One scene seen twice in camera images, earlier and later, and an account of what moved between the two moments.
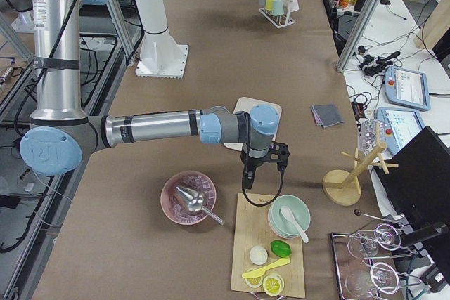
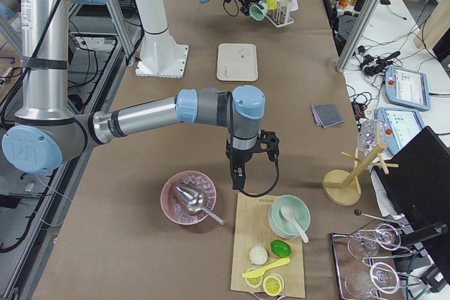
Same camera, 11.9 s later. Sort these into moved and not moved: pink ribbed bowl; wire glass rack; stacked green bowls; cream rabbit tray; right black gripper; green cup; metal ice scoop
Moved: green cup; right black gripper; cream rabbit tray
Not moved: metal ice scoop; pink ribbed bowl; stacked green bowls; wire glass rack
